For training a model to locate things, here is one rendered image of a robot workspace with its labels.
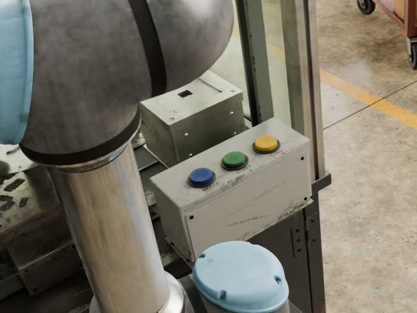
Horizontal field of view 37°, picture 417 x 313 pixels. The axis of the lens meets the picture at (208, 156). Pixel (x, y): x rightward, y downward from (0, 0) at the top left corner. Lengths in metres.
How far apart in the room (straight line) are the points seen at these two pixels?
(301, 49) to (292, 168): 0.22
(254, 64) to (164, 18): 0.71
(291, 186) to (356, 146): 1.51
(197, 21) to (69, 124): 0.14
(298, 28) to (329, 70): 2.13
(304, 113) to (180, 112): 0.26
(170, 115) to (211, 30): 0.75
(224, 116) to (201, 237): 0.32
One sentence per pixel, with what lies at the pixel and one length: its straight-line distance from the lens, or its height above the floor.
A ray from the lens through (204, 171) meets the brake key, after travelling 1.10.
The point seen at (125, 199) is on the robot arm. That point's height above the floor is 1.18.
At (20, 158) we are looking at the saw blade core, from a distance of 1.19.
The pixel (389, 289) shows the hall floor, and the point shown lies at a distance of 2.10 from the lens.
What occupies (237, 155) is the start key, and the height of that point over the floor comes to 0.91.
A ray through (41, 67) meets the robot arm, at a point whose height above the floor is 1.35.
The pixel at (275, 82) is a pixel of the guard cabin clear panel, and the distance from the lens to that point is 1.28.
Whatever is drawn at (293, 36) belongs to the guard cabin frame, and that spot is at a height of 1.07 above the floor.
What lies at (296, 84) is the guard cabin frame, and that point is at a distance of 1.18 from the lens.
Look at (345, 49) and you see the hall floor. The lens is 3.43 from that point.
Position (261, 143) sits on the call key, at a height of 0.91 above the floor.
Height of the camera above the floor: 1.56
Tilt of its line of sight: 35 degrees down
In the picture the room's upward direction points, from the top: 11 degrees counter-clockwise
